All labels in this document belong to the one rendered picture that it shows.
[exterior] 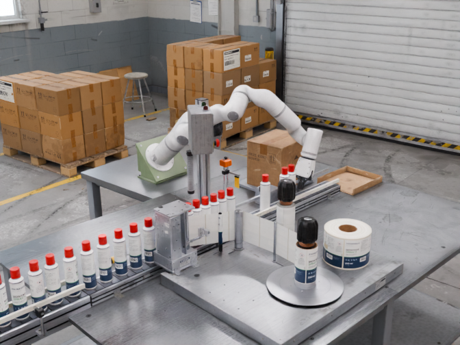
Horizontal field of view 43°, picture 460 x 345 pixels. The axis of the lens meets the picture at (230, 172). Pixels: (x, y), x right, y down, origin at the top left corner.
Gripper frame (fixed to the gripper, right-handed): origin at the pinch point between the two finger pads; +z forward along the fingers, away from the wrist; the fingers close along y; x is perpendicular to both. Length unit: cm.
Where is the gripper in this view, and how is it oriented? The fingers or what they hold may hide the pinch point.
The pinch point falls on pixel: (300, 185)
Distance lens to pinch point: 320.8
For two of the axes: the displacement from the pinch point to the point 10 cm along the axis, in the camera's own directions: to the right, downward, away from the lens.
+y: 7.0, 2.5, -6.7
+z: -2.4, 9.7, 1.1
